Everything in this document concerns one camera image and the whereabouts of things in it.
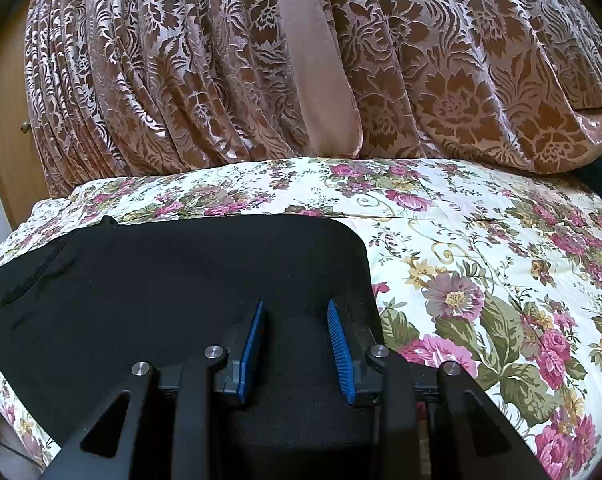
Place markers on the brown floral curtain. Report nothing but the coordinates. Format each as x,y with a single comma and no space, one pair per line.
143,87

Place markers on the wooden cabinet door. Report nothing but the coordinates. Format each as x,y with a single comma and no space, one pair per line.
22,182

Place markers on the floral bedspread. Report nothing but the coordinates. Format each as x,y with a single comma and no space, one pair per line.
500,272

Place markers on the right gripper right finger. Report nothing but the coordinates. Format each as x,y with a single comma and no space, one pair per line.
432,422

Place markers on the black embroidered pants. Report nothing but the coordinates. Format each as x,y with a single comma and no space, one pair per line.
76,314

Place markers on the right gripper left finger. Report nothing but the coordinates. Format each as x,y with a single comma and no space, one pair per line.
109,444

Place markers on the brass cabinet knob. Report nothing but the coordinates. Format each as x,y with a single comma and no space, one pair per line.
26,127

